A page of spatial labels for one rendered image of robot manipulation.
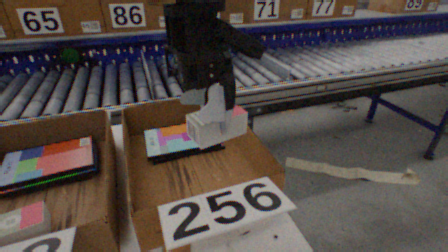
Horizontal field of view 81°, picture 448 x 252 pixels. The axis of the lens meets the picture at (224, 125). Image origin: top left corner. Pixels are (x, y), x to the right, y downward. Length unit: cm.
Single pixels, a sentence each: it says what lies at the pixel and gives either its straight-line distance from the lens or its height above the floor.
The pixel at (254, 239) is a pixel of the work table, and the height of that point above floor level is 75.
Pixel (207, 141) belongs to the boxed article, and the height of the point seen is 91.
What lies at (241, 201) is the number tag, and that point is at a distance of 43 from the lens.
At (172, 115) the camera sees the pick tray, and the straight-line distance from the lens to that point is 78.
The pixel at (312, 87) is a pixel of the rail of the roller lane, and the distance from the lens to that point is 125.
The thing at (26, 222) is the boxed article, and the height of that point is 80.
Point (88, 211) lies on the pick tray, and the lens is 61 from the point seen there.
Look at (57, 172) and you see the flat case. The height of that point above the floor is 80.
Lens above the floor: 117
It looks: 31 degrees down
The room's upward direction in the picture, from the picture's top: straight up
